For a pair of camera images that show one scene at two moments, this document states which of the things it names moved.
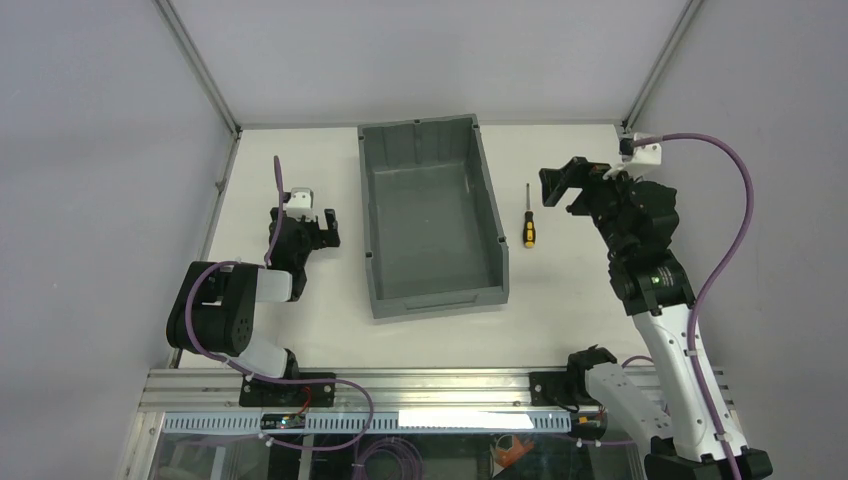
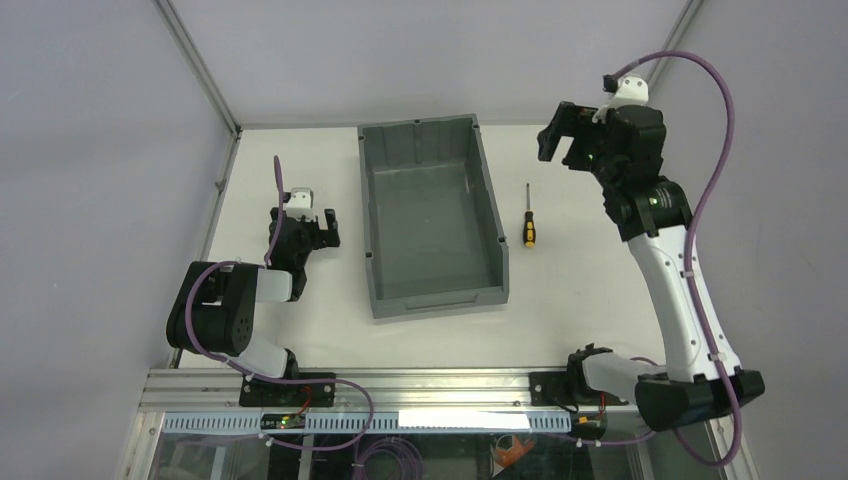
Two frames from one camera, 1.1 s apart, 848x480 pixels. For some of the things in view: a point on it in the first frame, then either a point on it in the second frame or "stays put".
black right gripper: x=584 y=187 to x=584 y=132
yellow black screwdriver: x=529 y=225 stays put
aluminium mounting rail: x=356 y=392 stays put
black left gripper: x=304 y=227 stays put
